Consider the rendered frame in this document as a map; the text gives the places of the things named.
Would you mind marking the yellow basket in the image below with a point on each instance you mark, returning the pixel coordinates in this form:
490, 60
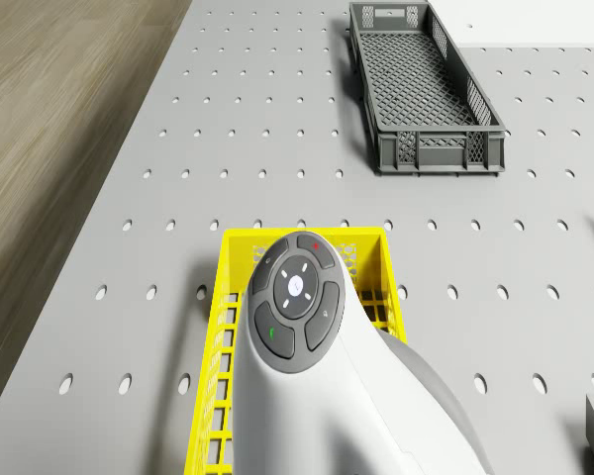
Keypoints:
217, 346

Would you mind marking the dark grey basket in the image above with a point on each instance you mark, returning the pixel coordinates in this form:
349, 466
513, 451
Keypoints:
416, 94

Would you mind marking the white board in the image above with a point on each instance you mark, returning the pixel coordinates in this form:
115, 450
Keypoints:
524, 22

